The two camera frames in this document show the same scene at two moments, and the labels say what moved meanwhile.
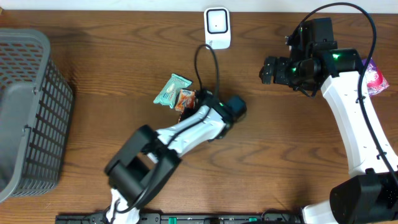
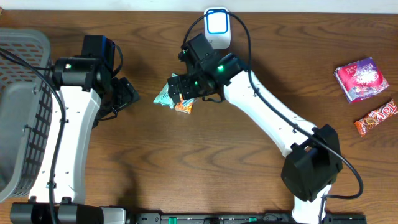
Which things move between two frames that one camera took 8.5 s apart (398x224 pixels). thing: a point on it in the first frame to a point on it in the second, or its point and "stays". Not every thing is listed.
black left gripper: [193, 104] to [125, 92]
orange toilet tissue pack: [186, 99] stays
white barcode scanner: [217, 27] stays
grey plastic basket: [36, 108] stays
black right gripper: [267, 70] to [175, 86]
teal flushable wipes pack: [170, 93] stays
